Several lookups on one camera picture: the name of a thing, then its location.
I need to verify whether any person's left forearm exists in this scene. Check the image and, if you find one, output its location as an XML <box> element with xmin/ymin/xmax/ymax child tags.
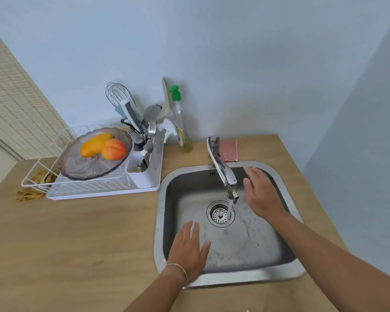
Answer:
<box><xmin>123</xmin><ymin>264</ymin><xmax>189</xmax><ymax>312</ymax></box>

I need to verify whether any metal sink strainer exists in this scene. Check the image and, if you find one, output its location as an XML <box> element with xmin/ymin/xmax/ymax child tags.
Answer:
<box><xmin>206</xmin><ymin>200</ymin><xmax>236</xmax><ymax>228</ymax></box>

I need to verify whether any orange mango fruit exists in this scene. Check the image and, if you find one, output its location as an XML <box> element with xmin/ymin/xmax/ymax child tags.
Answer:
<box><xmin>80</xmin><ymin>132</ymin><xmax>114</xmax><ymax>158</ymax></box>

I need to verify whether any woven rattan folding screen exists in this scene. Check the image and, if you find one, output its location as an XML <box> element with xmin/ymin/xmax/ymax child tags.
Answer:
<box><xmin>0</xmin><ymin>22</ymin><xmax>75</xmax><ymax>192</ymax></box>

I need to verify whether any yellow cloth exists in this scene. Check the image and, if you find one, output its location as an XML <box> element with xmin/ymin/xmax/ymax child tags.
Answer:
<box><xmin>16</xmin><ymin>169</ymin><xmax>58</xmax><ymax>202</ymax></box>

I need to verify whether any black handled utensil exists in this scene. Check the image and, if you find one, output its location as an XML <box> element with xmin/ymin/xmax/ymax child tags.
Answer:
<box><xmin>120</xmin><ymin>118</ymin><xmax>139</xmax><ymax>132</ymax></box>

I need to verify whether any person's left hand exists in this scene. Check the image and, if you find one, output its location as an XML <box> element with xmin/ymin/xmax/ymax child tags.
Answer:
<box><xmin>166</xmin><ymin>221</ymin><xmax>212</xmax><ymax>285</ymax></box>

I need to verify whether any red yellow apple fruit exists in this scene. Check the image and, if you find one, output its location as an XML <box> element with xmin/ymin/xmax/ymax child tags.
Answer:
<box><xmin>101</xmin><ymin>138</ymin><xmax>128</xmax><ymax>161</ymax></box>

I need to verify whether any pink sponge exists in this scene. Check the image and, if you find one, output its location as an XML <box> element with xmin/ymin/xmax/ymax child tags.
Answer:
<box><xmin>218</xmin><ymin>139</ymin><xmax>239</xmax><ymax>163</ymax></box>

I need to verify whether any green capped dish soap bottle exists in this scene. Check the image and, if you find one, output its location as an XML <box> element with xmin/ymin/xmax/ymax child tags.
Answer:
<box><xmin>169</xmin><ymin>85</ymin><xmax>193</xmax><ymax>153</ymax></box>

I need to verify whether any metal wire whisk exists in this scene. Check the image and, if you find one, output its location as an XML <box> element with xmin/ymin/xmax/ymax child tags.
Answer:
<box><xmin>105</xmin><ymin>82</ymin><xmax>143</xmax><ymax>124</ymax></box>

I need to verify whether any thin wrist bracelet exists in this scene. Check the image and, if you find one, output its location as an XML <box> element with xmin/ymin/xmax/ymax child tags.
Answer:
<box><xmin>165</xmin><ymin>263</ymin><xmax>189</xmax><ymax>286</ymax></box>

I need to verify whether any stainless steel sink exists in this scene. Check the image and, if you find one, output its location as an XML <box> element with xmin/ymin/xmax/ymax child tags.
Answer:
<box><xmin>153</xmin><ymin>160</ymin><xmax>308</xmax><ymax>289</ymax></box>

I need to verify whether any white plastic cutlery holder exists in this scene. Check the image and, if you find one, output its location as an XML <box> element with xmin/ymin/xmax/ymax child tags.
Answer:
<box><xmin>127</xmin><ymin>149</ymin><xmax>156</xmax><ymax>189</ymax></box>

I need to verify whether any person's right forearm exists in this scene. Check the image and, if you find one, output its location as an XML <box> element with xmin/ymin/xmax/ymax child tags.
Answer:
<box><xmin>272</xmin><ymin>211</ymin><xmax>390</xmax><ymax>312</ymax></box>

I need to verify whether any grey metal ladle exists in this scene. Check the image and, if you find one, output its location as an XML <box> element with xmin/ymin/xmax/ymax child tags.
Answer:
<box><xmin>143</xmin><ymin>104</ymin><xmax>163</xmax><ymax>122</ymax></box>

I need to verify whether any chrome faucet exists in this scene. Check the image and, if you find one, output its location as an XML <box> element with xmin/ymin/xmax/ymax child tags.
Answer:
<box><xmin>206</xmin><ymin>136</ymin><xmax>240</xmax><ymax>205</ymax></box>

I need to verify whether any person's right hand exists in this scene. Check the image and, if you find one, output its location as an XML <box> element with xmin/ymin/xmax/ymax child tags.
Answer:
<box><xmin>243</xmin><ymin>166</ymin><xmax>288</xmax><ymax>223</ymax></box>

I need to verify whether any beige spatula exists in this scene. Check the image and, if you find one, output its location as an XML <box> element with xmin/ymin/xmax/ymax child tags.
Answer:
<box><xmin>155</xmin><ymin>77</ymin><xmax>171</xmax><ymax>122</ymax></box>

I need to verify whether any white dish rack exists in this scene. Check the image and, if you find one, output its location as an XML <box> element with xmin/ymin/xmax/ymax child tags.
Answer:
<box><xmin>21</xmin><ymin>123</ymin><xmax>166</xmax><ymax>201</ymax></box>

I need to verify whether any white spray bottle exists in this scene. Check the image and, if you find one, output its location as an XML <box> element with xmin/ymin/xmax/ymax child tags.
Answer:
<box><xmin>156</xmin><ymin>119</ymin><xmax>179</xmax><ymax>145</ymax></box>

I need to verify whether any white grey handled utensil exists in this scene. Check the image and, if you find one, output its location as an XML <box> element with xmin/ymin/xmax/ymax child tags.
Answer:
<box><xmin>120</xmin><ymin>98</ymin><xmax>143</xmax><ymax>132</ymax></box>

